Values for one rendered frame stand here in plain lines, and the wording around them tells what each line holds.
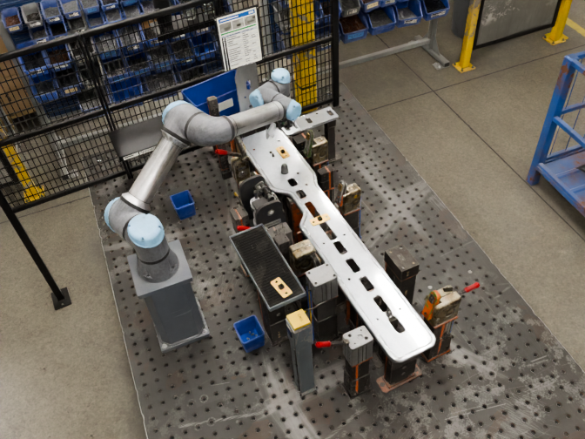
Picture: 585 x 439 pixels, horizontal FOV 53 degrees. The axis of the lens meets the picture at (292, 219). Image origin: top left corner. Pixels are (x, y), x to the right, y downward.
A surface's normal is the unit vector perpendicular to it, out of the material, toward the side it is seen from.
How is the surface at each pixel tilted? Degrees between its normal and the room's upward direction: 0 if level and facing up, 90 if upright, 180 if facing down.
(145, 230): 8
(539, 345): 0
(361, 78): 0
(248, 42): 90
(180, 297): 90
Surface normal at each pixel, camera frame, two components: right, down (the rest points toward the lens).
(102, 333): -0.07, -0.68
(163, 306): 0.37, 0.66
